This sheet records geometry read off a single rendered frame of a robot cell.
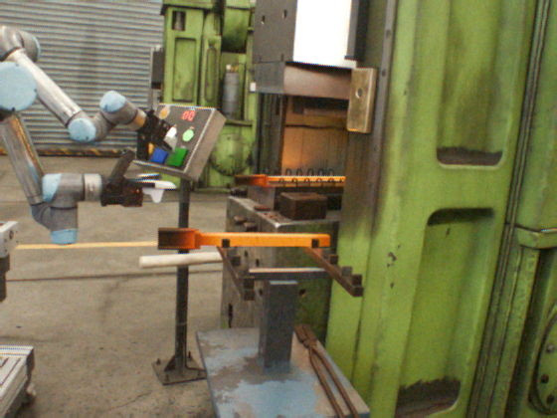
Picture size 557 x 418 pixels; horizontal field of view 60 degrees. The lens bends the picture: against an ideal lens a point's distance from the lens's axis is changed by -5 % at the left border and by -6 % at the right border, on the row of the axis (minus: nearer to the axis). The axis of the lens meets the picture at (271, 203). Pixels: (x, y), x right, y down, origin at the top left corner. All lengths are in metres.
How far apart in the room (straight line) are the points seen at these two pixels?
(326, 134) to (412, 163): 0.69
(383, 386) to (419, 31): 0.94
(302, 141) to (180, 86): 4.74
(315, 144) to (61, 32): 7.93
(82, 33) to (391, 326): 8.62
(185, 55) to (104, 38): 3.22
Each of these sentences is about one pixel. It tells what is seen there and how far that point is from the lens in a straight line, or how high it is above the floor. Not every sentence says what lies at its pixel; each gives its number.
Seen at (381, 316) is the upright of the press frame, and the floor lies 0.72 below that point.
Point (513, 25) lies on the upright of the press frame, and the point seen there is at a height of 1.52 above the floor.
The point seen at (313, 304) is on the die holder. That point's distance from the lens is 1.55.
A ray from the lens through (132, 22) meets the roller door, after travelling 9.59.
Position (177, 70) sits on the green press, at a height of 1.53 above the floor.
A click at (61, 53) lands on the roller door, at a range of 9.48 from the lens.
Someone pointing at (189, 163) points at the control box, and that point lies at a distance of 1.90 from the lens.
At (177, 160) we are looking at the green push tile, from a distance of 1.93.
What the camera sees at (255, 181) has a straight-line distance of 1.58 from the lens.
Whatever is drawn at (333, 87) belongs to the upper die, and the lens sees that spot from 1.60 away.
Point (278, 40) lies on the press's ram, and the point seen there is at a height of 1.43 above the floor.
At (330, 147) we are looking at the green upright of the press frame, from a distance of 1.93.
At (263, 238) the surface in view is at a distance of 1.15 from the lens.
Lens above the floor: 1.25
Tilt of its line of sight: 12 degrees down
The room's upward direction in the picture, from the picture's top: 5 degrees clockwise
